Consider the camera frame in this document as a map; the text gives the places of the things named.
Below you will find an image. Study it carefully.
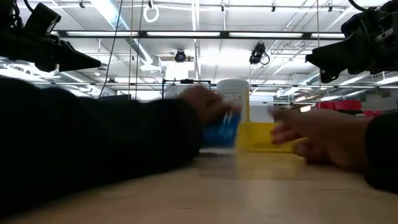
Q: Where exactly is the person's left hand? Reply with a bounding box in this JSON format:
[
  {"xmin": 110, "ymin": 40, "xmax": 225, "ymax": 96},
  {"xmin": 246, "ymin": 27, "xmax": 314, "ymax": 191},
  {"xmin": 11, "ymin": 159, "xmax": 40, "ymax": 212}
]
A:
[{"xmin": 178, "ymin": 85, "xmax": 243, "ymax": 126}]

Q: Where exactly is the blue slotted plastic basket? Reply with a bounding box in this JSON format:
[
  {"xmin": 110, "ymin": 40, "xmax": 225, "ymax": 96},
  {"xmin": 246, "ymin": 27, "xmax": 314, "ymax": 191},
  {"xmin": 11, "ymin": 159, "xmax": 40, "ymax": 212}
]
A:
[{"xmin": 201, "ymin": 111, "xmax": 242, "ymax": 149}]

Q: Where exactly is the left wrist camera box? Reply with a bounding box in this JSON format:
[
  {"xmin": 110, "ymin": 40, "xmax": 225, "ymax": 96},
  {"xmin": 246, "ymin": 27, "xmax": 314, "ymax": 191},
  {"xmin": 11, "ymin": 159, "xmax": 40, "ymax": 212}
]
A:
[{"xmin": 23, "ymin": 2, "xmax": 62, "ymax": 37}]

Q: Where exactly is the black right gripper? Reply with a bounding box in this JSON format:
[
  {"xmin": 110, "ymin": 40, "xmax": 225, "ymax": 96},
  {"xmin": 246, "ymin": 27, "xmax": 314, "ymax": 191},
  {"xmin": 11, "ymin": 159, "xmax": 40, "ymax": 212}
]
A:
[{"xmin": 305, "ymin": 12, "xmax": 398, "ymax": 84}]

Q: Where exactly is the person's left forearm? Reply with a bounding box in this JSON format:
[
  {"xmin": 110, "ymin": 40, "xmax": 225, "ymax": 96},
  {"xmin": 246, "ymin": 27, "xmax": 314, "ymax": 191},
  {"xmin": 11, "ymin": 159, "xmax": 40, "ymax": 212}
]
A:
[{"xmin": 0, "ymin": 76, "xmax": 205, "ymax": 217}]

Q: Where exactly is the white wipes canister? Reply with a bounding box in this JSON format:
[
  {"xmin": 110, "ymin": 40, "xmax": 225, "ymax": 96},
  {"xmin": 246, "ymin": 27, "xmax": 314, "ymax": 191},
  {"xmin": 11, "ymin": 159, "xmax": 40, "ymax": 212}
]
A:
[{"xmin": 216, "ymin": 78, "xmax": 251, "ymax": 124}]

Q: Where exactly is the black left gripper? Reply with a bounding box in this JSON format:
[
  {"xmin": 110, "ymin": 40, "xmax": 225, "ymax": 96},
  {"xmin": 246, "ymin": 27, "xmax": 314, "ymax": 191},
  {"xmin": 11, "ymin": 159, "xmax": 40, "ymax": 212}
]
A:
[{"xmin": 0, "ymin": 30, "xmax": 102, "ymax": 73}]

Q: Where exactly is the yellow slotted plastic basket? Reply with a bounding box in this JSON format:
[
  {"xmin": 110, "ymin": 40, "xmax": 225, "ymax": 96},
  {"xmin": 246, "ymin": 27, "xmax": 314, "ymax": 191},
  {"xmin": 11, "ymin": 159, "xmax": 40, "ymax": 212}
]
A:
[{"xmin": 236, "ymin": 121, "xmax": 308, "ymax": 154}]

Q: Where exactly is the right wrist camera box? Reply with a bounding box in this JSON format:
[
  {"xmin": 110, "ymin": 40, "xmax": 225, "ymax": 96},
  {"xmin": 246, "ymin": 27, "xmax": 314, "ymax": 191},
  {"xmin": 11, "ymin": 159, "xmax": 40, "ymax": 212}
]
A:
[{"xmin": 340, "ymin": 9, "xmax": 376, "ymax": 38}]

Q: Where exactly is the white hanging ring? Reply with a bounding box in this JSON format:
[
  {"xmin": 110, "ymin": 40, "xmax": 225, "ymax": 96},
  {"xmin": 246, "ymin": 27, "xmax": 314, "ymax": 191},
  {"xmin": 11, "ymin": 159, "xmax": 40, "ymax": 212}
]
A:
[{"xmin": 142, "ymin": 4, "xmax": 160, "ymax": 24}]

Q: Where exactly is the black ceiling camera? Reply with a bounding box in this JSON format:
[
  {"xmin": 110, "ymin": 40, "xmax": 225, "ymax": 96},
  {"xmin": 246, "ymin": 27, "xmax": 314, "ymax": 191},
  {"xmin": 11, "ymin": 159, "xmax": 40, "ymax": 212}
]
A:
[{"xmin": 248, "ymin": 42, "xmax": 271, "ymax": 67}]

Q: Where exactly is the person's right forearm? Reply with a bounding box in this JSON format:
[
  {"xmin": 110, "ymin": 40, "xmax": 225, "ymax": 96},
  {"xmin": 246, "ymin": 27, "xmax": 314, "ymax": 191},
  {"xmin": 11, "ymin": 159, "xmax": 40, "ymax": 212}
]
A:
[{"xmin": 363, "ymin": 111, "xmax": 398, "ymax": 194}]

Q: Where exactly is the person's hand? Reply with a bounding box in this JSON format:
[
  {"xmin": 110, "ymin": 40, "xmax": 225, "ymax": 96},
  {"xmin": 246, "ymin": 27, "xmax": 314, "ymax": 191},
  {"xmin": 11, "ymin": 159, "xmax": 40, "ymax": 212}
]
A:
[
  {"xmin": 269, "ymin": 108, "xmax": 373, "ymax": 171},
  {"xmin": 178, "ymin": 85, "xmax": 243, "ymax": 126}
]

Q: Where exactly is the black overhead frame beam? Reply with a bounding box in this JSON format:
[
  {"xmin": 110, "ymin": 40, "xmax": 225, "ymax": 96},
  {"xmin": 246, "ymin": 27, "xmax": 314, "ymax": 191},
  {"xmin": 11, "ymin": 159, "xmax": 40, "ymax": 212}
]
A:
[{"xmin": 49, "ymin": 29, "xmax": 348, "ymax": 40}]

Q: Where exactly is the person's right hand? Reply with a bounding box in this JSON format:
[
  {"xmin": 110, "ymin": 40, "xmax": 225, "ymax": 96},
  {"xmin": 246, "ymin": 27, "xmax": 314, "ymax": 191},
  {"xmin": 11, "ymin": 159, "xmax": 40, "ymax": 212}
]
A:
[{"xmin": 269, "ymin": 108, "xmax": 373, "ymax": 171}]

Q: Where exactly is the red storage bin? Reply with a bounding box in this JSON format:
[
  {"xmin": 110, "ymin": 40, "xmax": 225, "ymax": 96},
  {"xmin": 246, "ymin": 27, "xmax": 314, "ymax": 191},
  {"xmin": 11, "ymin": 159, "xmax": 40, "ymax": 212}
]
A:
[{"xmin": 315, "ymin": 99, "xmax": 363, "ymax": 111}]

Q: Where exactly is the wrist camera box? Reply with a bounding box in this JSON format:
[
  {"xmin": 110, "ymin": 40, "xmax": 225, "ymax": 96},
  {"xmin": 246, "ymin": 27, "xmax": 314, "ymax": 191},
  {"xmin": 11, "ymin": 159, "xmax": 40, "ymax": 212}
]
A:
[
  {"xmin": 340, "ymin": 9, "xmax": 376, "ymax": 38},
  {"xmin": 23, "ymin": 2, "xmax": 62, "ymax": 37}
]

